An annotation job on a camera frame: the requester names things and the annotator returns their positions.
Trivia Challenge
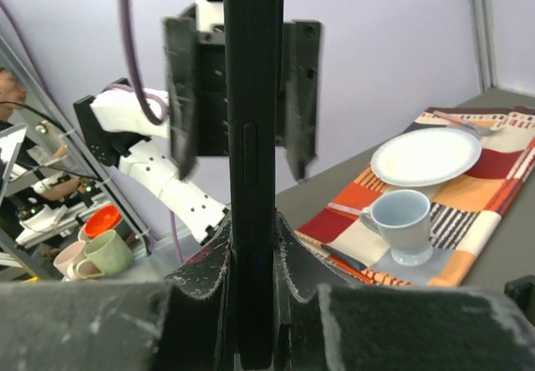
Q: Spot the light blue cup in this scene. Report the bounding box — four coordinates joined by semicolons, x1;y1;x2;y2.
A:
359;190;433;267

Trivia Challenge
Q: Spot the pink mug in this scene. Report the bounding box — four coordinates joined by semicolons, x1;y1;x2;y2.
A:
53;241;86;280

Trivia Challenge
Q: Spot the patterned orange red cloth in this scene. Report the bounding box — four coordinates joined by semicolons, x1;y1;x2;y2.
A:
296;106;534;286

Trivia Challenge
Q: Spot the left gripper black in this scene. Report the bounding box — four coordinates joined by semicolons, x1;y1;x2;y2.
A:
164;18;322;180

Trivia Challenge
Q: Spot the white plate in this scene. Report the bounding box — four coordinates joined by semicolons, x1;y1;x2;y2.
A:
370;127;482;188

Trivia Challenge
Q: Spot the red bowl in background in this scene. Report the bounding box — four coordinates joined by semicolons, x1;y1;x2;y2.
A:
78;205;122;241

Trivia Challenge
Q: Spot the black phone stand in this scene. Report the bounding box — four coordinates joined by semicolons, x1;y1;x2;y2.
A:
504;275;534;311

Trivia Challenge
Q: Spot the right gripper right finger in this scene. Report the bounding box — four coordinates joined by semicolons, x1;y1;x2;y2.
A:
273;215;534;370

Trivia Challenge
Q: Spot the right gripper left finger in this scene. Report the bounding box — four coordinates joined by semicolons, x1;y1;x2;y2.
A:
1;221;233;370

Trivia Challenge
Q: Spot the black smartphone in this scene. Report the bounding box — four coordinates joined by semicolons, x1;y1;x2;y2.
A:
223;0;283;370

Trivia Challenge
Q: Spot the knife with black handle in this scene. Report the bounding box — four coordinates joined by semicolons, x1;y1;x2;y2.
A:
321;243;367;272

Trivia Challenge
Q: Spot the green mug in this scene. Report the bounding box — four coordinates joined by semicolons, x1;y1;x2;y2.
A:
73;230;134;279

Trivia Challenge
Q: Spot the person in background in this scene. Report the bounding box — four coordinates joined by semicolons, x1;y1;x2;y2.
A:
0;68;80;238

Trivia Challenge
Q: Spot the silver fork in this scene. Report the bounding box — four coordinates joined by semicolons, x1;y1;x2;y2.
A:
433;110;504;136

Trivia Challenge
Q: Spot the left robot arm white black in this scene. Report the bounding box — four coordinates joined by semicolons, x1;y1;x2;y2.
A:
74;0;322;249

